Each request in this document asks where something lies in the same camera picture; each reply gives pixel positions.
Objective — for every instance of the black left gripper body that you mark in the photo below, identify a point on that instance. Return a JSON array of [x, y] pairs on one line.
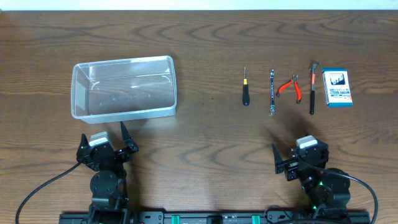
[[106, 154]]

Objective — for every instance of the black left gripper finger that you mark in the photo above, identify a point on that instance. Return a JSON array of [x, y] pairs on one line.
[[83, 143], [128, 140]]

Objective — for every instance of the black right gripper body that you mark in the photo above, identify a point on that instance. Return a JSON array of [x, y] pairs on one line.
[[292, 167]]

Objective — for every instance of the silver combination wrench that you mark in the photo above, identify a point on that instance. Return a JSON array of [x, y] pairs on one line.
[[272, 106]]

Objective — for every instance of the clear plastic container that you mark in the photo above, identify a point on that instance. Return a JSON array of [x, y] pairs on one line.
[[124, 89]]

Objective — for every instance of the black yellow screwdriver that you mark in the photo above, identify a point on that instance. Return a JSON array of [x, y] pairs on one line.
[[246, 98]]

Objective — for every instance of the red handled pliers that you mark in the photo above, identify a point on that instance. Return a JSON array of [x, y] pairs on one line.
[[293, 81]]

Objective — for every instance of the blue white cardboard box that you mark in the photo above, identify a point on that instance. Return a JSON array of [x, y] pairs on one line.
[[337, 90]]

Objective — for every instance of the small black orange hammer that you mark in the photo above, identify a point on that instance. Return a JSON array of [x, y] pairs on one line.
[[313, 68]]

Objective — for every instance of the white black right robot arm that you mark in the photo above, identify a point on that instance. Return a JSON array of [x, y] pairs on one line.
[[327, 191]]

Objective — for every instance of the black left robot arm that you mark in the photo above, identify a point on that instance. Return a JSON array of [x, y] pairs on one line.
[[108, 185]]

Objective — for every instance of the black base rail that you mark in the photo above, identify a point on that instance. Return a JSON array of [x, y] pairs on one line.
[[273, 216]]

